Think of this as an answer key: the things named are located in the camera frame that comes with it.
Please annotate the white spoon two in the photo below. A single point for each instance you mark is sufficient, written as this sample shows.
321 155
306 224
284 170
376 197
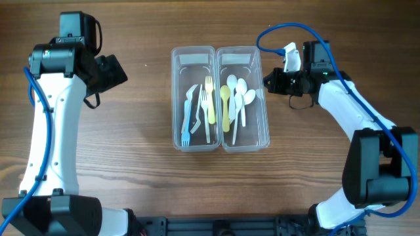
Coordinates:
239 102

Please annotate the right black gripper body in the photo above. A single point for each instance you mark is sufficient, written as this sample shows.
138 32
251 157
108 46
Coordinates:
279 80

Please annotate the white spoon four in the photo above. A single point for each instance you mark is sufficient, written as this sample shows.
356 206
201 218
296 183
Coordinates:
231 83

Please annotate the yellow plastic fork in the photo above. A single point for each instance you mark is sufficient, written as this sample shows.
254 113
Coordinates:
209 90

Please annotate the white fork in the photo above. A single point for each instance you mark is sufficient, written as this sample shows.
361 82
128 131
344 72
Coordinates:
198 121
204 106
189 95

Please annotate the white spoon one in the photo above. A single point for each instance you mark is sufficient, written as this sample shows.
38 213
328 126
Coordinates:
241 88

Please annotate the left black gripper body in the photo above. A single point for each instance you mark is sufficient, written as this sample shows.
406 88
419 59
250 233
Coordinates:
111 73

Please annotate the clear plastic container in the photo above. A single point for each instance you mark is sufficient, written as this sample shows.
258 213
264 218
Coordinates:
245 62
189 66

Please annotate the white spoon three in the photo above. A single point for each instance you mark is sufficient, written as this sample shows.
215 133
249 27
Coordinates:
249 96

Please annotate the light blue plastic fork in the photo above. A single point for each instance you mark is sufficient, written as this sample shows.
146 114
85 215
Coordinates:
185 136

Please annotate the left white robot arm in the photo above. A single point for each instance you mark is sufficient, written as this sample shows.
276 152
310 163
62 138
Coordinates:
63 77

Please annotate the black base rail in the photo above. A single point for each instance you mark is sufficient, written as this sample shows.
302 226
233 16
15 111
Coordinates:
282 225

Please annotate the yellow plastic spoon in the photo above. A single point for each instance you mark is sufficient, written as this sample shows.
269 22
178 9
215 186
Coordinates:
225 95

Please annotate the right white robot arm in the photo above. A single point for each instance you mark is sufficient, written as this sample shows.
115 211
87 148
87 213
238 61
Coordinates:
380 172

